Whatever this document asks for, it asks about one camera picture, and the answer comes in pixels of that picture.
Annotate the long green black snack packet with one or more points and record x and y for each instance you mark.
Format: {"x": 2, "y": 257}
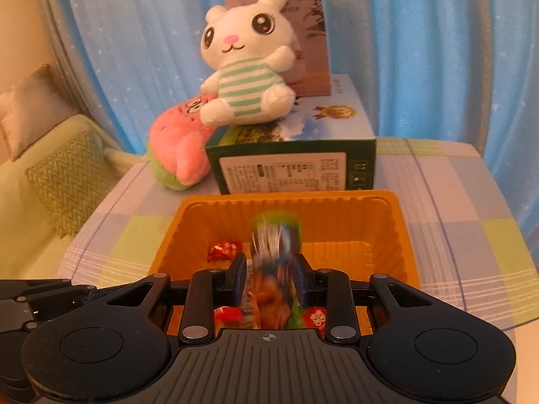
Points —
{"x": 273, "y": 261}

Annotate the blue star curtain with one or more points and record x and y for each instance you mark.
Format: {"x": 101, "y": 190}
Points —
{"x": 126, "y": 50}

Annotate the red candy white print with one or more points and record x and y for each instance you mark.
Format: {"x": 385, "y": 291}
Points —
{"x": 316, "y": 317}

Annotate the brown plant print box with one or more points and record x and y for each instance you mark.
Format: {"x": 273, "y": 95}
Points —
{"x": 311, "y": 38}

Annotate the light green sofa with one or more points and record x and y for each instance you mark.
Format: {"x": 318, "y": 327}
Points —
{"x": 33, "y": 219}

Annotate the green cardboard box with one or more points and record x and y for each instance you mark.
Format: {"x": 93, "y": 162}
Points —
{"x": 294, "y": 168}

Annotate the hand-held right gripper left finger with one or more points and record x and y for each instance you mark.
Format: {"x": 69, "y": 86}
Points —
{"x": 241, "y": 273}

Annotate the orange plastic tray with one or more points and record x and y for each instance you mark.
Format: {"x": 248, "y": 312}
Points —
{"x": 349, "y": 223}

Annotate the checked tablecloth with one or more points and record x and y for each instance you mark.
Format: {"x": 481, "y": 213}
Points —
{"x": 442, "y": 219}

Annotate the white bunny plush toy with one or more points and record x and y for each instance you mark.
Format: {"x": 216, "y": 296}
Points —
{"x": 244, "y": 50}

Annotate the watermelon plush toy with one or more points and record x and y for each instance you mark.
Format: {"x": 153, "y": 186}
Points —
{"x": 181, "y": 143}

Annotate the red gold foil candy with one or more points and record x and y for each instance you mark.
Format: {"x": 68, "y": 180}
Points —
{"x": 223, "y": 250}

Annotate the plain red candy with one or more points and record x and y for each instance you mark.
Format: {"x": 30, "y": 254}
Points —
{"x": 229, "y": 315}

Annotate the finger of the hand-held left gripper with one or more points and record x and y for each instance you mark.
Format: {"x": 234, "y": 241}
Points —
{"x": 63, "y": 293}
{"x": 33, "y": 283}

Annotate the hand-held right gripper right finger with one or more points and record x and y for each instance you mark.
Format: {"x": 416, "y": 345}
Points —
{"x": 301, "y": 273}

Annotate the beige cushion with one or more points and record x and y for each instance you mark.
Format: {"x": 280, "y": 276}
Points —
{"x": 33, "y": 101}

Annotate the green zigzag cushion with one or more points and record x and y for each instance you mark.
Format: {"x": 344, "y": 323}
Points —
{"x": 67, "y": 176}

